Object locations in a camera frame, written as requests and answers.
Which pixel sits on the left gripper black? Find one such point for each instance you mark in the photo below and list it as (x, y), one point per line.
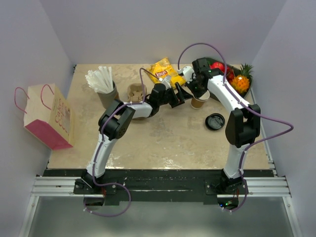
(176, 101)

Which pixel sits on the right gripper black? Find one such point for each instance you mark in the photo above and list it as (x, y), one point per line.
(197, 94)

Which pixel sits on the brown paper coffee cup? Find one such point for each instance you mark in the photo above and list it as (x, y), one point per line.
(197, 103)

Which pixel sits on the black coffee cup lid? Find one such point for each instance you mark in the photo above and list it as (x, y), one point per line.
(215, 121)

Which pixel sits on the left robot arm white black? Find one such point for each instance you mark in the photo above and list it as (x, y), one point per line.
(116, 119)

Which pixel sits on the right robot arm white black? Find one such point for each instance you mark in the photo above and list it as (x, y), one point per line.
(242, 127)

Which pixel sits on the small red apple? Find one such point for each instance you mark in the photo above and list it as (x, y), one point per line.
(218, 65)

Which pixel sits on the yellow Lays chips bag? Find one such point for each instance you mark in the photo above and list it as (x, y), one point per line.
(162, 69)

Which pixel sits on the orange toy pineapple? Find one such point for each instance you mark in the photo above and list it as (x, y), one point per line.
(241, 82)

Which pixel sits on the cardboard cup carrier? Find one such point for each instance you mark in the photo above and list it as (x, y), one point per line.
(136, 94)

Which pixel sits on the grey straw holder cup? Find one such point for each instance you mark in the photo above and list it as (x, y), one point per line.
(107, 99)

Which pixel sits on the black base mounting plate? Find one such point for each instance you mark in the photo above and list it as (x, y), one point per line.
(121, 185)

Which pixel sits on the paper bag pink white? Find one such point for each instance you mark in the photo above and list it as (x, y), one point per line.
(49, 116)

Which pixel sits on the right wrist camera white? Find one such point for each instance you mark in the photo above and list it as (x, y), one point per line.
(187, 72)

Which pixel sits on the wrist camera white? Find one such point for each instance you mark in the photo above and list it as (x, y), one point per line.
(187, 72)
(166, 81)

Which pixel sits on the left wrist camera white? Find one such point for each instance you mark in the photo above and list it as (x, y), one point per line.
(166, 81)

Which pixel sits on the aluminium rail frame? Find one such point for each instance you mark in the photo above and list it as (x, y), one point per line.
(263, 211)

